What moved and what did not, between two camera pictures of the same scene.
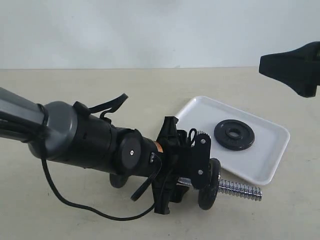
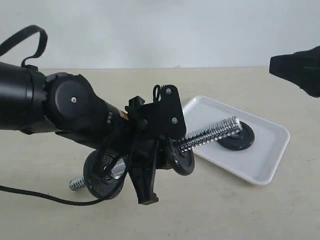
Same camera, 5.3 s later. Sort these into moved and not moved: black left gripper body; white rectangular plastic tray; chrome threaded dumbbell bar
Moved: chrome threaded dumbbell bar; black left gripper body
Not moved: white rectangular plastic tray
